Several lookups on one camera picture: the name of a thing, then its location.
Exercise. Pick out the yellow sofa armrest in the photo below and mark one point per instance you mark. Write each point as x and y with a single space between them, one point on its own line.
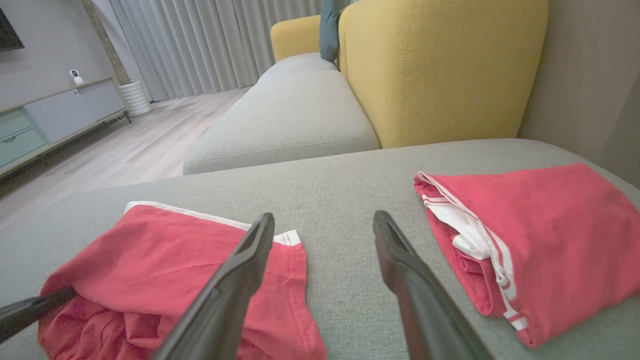
295 37

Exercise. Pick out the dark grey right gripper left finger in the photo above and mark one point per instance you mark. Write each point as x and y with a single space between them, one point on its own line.
225 300

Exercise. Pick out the large grey sofa chaise cushion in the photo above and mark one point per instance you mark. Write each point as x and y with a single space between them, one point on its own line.
350 200

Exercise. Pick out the long grey sofa seat cushion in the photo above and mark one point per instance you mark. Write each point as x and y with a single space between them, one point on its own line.
285 120

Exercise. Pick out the indoor plant with brown trunk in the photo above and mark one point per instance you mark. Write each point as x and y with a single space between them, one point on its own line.
107 45

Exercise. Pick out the small white security camera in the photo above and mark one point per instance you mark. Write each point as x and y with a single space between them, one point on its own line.
76 76

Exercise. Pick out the red shorts with white stripes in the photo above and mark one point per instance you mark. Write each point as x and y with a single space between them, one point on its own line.
150 250

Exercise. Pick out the short grey sofa seat cushion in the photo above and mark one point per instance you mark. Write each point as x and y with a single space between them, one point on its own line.
300 62

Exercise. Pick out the blue throw pillow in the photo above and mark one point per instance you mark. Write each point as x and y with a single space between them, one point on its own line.
328 30

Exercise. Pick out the red basketball jersey number 23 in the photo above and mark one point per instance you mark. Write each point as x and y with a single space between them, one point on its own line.
550 225

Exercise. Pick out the black television screen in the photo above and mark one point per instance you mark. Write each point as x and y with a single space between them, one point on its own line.
7 35

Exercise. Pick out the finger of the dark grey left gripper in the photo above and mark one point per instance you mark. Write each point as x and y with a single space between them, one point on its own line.
30 312

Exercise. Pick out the grey and green TV cabinet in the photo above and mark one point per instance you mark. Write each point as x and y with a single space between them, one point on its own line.
60 112

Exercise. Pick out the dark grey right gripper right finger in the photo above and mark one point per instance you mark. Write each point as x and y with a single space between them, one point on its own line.
425 310

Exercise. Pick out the white ribbed plant pot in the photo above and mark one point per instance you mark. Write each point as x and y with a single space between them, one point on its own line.
135 97

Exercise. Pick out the yellow sofa backrest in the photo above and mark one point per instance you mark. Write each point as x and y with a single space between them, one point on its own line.
440 75

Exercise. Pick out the grey pleated curtain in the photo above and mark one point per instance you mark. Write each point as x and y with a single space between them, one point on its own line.
200 40

